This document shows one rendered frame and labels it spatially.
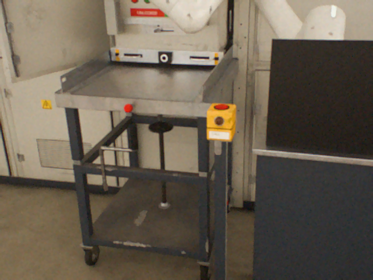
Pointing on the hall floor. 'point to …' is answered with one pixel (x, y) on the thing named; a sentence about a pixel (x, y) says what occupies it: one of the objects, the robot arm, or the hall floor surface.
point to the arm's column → (312, 220)
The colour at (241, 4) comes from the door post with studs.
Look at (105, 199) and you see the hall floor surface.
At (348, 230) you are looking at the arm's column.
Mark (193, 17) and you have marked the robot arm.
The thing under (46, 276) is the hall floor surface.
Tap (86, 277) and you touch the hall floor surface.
